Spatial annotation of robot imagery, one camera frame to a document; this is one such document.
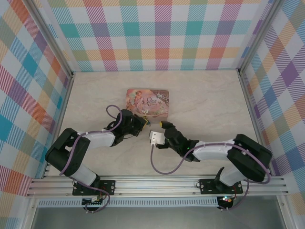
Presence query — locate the pink illustrated tin box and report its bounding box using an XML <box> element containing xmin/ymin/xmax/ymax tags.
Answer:
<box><xmin>125</xmin><ymin>88</ymin><xmax>171</xmax><ymax>123</ymax></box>

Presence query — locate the left green circuit board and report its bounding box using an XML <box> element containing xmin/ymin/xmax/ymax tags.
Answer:
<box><xmin>81</xmin><ymin>196</ymin><xmax>105</xmax><ymax>207</ymax></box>

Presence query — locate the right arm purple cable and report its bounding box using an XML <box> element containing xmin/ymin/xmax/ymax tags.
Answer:
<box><xmin>150</xmin><ymin>140</ymin><xmax>273</xmax><ymax>213</ymax></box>

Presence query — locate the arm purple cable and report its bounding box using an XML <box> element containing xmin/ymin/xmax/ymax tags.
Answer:
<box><xmin>59</xmin><ymin>104</ymin><xmax>125</xmax><ymax>214</ymax></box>
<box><xmin>150</xmin><ymin>140</ymin><xmax>273</xmax><ymax>213</ymax></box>

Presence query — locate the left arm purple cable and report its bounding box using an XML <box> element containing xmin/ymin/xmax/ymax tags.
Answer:
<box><xmin>59</xmin><ymin>104</ymin><xmax>125</xmax><ymax>214</ymax></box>

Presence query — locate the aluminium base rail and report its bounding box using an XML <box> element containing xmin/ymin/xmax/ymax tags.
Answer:
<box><xmin>25</xmin><ymin>176</ymin><xmax>290</xmax><ymax>198</ymax></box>

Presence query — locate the white slotted cable duct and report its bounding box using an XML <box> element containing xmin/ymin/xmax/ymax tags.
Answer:
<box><xmin>37</xmin><ymin>198</ymin><xmax>220</xmax><ymax>208</ymax></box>

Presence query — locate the aluminium table side rail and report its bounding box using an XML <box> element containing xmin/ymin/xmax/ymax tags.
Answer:
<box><xmin>236</xmin><ymin>68</ymin><xmax>275</xmax><ymax>177</ymax></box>
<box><xmin>41</xmin><ymin>71</ymin><xmax>76</xmax><ymax>179</ymax></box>

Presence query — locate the aluminium frame post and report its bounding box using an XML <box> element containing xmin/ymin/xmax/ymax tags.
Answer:
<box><xmin>277</xmin><ymin>194</ymin><xmax>295</xmax><ymax>229</ymax></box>
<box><xmin>21</xmin><ymin>197</ymin><xmax>39</xmax><ymax>229</ymax></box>
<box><xmin>29</xmin><ymin>0</ymin><xmax>75</xmax><ymax>81</ymax></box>
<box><xmin>237</xmin><ymin>0</ymin><xmax>285</xmax><ymax>75</ymax></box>

